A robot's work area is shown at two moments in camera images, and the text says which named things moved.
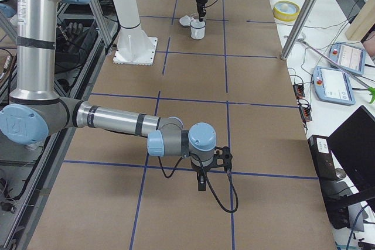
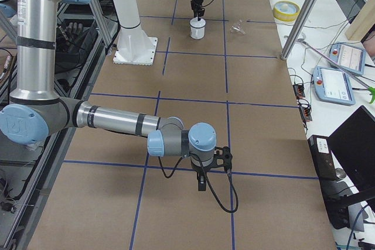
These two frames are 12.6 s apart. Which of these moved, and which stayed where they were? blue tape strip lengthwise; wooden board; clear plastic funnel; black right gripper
Moved: clear plastic funnel
Stayed: black right gripper; blue tape strip lengthwise; wooden board
